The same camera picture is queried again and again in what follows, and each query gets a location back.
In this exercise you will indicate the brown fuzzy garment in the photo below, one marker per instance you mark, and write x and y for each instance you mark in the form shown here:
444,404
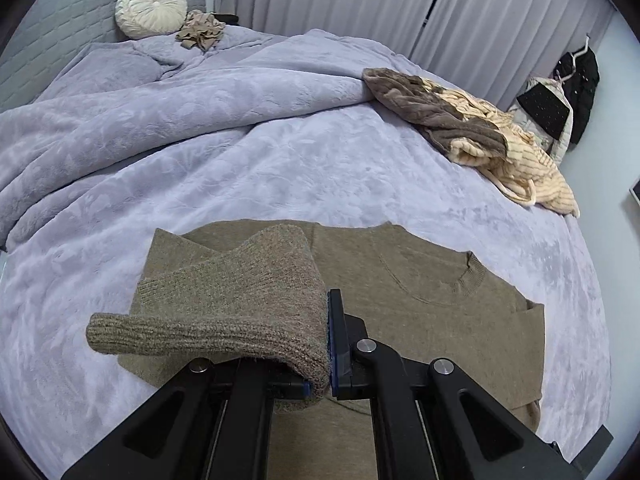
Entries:
425,102

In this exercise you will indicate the lavender plush blanket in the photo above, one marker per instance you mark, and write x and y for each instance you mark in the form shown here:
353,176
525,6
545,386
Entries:
250,160

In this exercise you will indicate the crumpled beige cloth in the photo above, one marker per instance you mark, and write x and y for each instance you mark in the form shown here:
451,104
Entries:
200,30

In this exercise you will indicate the white clothes hanger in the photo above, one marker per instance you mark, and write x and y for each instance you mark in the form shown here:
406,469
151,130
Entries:
575,57

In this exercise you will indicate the black hanging jacket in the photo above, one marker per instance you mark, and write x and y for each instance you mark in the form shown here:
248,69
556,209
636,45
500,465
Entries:
585,95

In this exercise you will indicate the cream striped fuzzy garment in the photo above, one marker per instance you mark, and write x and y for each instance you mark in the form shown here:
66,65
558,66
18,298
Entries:
530,170

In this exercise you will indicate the grey quilted headboard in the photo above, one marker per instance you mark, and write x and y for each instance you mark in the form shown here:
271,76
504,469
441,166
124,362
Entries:
60,25

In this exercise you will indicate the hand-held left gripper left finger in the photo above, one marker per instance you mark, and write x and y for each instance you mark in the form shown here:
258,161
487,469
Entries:
250,410

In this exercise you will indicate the round cream pleated pillow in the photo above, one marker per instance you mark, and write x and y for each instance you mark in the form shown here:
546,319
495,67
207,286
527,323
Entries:
151,6

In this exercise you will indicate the white framed panel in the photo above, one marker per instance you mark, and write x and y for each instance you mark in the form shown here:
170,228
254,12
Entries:
632,200

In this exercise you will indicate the white padded coat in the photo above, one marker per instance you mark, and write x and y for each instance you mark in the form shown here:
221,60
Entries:
562,142

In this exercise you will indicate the black speckled cloth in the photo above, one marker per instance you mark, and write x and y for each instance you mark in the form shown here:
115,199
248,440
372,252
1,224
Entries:
545,107

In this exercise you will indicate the olive knit sweater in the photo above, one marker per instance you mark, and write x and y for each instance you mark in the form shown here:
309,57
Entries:
425,320

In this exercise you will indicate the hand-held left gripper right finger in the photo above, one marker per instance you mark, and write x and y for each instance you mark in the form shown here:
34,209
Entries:
332,345

